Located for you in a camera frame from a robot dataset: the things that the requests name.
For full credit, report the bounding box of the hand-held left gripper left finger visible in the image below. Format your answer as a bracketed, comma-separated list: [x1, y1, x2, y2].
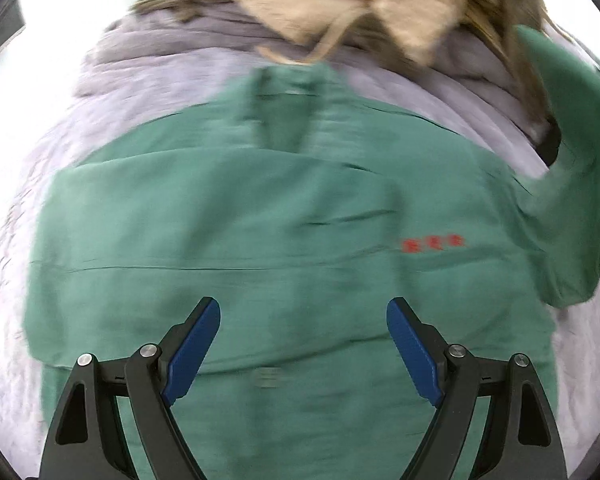
[39, 297, 222, 480]

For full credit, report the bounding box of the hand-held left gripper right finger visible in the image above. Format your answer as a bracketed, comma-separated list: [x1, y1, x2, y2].
[386, 297, 568, 480]

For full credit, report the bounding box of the green shirt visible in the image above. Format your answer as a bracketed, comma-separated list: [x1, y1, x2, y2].
[24, 25, 600, 480]

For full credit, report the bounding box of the lavender plush blanket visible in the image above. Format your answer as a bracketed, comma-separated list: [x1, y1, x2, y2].
[0, 7, 600, 466]

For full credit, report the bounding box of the black cloth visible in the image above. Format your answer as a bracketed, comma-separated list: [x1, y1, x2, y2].
[532, 117, 563, 167]

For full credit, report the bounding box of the brown fur trimmed coat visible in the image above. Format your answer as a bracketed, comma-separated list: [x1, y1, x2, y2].
[130, 0, 561, 136]

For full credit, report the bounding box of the beige knit garment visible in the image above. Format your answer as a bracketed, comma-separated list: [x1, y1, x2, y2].
[220, 0, 481, 67]

